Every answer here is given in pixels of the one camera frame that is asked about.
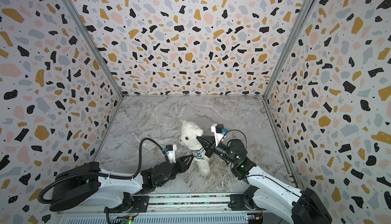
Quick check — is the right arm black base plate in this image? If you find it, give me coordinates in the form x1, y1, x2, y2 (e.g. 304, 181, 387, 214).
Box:
228, 193, 267, 211

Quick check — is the right thin black cable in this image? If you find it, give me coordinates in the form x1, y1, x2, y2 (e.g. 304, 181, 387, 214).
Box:
224, 129, 247, 148

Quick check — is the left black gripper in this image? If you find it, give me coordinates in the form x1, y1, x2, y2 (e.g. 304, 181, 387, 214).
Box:
159, 154, 196, 188

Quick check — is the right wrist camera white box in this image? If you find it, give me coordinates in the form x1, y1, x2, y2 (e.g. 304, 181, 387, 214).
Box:
211, 124, 227, 146

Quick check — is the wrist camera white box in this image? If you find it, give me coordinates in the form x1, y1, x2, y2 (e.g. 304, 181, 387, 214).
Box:
164, 144, 177, 164
211, 124, 227, 146

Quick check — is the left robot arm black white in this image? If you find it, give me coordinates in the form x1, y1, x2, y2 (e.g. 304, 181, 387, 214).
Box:
49, 155, 193, 212

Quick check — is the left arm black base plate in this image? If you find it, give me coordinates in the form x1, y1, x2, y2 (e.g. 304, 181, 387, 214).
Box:
104, 193, 150, 214

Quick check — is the blue white striped knit sweater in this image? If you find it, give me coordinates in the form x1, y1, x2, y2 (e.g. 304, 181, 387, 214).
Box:
187, 147, 207, 162

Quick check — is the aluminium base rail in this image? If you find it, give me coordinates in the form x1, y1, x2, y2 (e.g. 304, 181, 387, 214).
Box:
53, 193, 289, 224

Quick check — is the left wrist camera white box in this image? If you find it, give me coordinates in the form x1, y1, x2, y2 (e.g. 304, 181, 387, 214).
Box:
164, 144, 177, 164

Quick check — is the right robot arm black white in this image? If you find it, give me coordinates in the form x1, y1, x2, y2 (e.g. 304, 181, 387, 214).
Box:
197, 136, 333, 224

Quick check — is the left black corrugated cable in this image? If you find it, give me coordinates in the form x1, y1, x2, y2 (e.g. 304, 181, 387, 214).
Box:
37, 137, 169, 205

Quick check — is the white fluffy teddy bear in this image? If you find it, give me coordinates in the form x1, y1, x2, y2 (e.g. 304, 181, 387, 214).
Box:
180, 121, 210, 177

